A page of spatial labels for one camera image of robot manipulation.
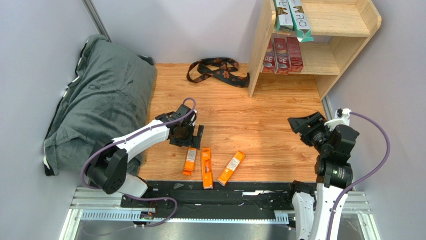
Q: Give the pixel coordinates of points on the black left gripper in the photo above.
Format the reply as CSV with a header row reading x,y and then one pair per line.
x,y
192,141

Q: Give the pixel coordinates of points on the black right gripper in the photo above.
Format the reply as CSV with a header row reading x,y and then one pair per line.
x,y
307,123

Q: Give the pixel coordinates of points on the orange toothpaste box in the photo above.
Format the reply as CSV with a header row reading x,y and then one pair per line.
x,y
232,166
207,176
190,160

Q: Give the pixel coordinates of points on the silver red toothpaste box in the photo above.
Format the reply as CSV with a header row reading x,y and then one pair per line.
x,y
295,55

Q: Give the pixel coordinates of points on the red 3D toothpaste box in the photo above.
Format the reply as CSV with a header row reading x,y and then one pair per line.
x,y
281,56
269,62

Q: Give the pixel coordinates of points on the silver teal Oral toothpaste box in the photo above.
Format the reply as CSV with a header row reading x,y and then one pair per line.
x,y
284,21

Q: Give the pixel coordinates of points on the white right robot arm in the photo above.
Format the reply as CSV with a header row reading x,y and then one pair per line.
x,y
319,209

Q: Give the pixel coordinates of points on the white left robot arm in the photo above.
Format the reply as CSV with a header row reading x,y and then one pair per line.
x,y
108,164

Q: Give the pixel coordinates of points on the wooden two-tier shelf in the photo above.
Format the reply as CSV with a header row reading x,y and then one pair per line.
x,y
350,24

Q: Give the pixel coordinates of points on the dark green pillow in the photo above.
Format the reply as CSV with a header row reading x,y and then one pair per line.
x,y
109,98

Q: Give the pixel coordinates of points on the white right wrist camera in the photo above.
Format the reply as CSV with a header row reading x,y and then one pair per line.
x,y
342,117

